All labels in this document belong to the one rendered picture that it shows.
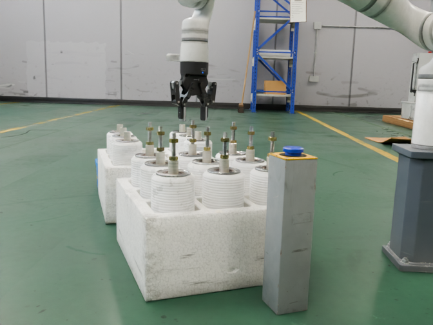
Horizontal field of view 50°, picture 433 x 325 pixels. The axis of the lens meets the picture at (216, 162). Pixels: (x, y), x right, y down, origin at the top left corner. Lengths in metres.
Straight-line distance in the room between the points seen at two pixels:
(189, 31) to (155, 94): 6.34
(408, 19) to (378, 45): 6.57
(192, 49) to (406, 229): 0.70
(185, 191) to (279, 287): 0.27
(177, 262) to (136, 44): 6.74
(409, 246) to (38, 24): 7.32
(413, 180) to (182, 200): 0.58
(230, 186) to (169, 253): 0.19
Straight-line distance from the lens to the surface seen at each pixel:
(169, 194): 0.98
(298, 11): 6.86
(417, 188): 1.24
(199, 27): 1.23
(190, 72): 1.22
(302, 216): 0.92
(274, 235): 0.94
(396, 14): 1.18
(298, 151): 0.90
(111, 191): 1.48
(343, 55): 7.66
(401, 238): 1.28
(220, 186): 1.01
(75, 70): 7.85
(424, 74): 1.25
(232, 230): 1.01
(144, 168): 1.11
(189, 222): 0.97
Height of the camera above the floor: 0.46
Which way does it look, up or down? 10 degrees down
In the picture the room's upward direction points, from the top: 2 degrees clockwise
